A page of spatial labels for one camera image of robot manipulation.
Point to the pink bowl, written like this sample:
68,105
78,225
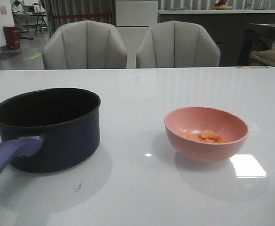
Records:
193,120

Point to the orange ham slices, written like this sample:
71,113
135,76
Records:
206,136

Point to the right grey upholstered chair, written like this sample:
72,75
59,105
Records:
176,44

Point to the grey upholstered chair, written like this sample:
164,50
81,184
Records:
176,44
85,45

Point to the left grey upholstered chair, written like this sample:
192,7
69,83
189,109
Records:
85,45

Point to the dark blue saucepan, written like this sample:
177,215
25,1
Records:
49,130

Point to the white refrigerator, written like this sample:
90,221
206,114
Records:
133,17

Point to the red belt barrier stanchion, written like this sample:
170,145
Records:
55,21

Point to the grey kitchen counter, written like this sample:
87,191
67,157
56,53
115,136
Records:
226,27

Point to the grey pleated curtain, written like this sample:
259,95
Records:
78,7

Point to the fruit plate on counter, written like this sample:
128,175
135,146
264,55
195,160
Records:
222,5

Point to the dark washing machine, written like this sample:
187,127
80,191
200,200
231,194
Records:
257,37

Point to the red trash bin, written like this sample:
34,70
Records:
11,37

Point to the background work table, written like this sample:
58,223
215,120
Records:
26,20

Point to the tan cushion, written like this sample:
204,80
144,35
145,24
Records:
263,58

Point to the dark floor mat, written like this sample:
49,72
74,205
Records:
8,55

